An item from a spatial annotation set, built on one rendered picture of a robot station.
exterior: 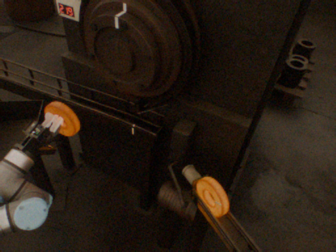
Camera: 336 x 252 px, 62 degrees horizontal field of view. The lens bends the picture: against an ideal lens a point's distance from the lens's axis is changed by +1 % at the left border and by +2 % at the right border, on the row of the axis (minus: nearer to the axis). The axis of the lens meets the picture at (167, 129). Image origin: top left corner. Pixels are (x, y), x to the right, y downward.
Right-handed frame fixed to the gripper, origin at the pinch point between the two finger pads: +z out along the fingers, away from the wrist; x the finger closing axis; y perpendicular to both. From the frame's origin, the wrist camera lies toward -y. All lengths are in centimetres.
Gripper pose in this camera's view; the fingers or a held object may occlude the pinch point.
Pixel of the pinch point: (61, 115)
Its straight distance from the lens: 119.3
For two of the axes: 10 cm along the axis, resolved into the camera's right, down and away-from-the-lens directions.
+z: 4.6, -7.8, 4.2
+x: -8.8, -3.8, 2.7
